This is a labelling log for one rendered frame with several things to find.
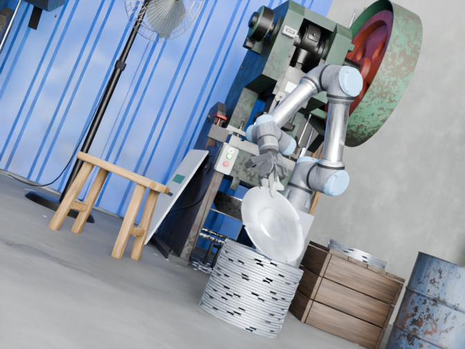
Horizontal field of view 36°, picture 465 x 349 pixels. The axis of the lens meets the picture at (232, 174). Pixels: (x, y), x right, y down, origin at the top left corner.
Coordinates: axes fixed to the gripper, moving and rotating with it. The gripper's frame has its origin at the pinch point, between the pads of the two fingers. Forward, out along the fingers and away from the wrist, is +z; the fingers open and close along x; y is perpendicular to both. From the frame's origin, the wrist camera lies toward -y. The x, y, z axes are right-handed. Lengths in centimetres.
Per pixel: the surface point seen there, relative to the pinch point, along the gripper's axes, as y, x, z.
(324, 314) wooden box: 75, 44, 12
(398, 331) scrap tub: 81, 12, 30
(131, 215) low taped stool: -22, 54, -11
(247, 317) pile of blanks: -7.7, 9.8, 45.2
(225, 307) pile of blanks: -13.1, 14.0, 41.3
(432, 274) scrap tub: 79, -10, 15
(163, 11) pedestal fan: 2, 60, -147
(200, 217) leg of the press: 40, 84, -46
